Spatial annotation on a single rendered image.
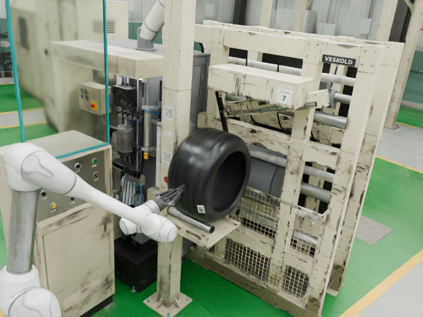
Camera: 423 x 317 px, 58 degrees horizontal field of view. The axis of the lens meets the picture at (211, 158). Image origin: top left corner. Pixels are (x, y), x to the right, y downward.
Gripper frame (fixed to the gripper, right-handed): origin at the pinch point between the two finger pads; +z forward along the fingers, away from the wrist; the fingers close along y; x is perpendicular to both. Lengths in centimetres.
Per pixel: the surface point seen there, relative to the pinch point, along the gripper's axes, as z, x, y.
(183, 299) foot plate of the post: 21, 122, 23
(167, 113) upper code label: 27, -28, 33
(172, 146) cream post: 24.4, -8.2, 27.9
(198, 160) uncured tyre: 11.8, -13.8, -3.5
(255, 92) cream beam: 56, -42, -12
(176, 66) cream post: 31, -56, 27
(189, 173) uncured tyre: 6.7, -7.4, -1.2
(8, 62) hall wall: 323, 129, 857
